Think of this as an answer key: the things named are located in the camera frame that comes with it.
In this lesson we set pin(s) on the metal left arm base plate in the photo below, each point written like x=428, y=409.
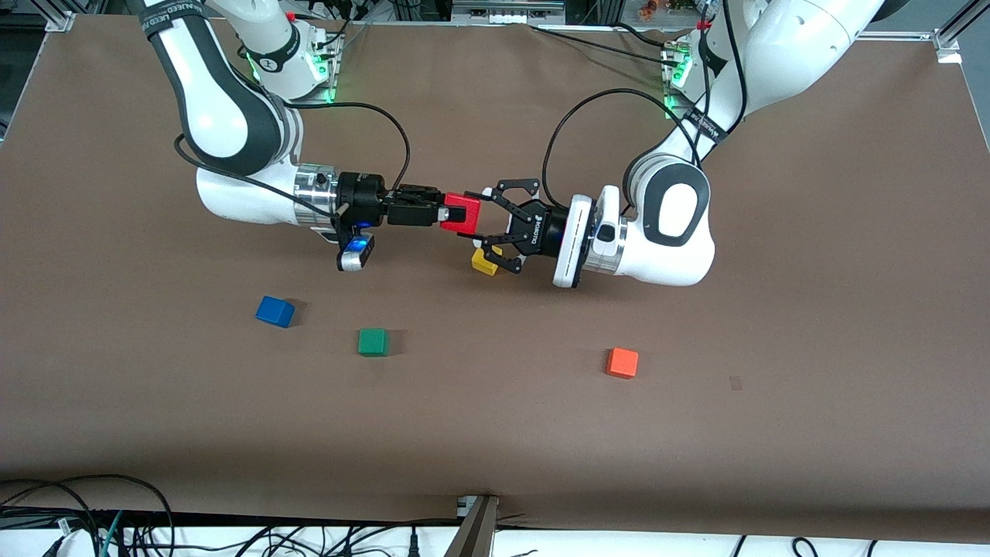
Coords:
x=671, y=77

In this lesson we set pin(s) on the red block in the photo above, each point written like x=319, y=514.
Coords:
x=462, y=213

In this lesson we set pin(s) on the blue block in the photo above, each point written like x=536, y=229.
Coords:
x=274, y=312

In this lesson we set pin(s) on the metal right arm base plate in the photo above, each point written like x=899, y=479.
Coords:
x=329, y=85

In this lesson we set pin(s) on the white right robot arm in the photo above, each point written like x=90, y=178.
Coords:
x=220, y=116

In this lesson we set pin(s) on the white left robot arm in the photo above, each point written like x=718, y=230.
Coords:
x=673, y=216

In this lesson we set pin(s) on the yellow block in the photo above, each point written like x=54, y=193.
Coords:
x=483, y=264

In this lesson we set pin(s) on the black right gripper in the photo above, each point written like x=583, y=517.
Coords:
x=362, y=199

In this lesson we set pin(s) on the white power strip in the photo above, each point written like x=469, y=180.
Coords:
x=506, y=11

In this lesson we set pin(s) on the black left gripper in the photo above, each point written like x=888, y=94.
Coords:
x=537, y=227

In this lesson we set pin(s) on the green block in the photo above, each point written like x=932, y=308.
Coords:
x=372, y=342

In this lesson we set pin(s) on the grey camera mounting pole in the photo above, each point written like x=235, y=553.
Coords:
x=473, y=534

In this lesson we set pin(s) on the orange block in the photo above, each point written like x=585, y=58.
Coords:
x=622, y=363

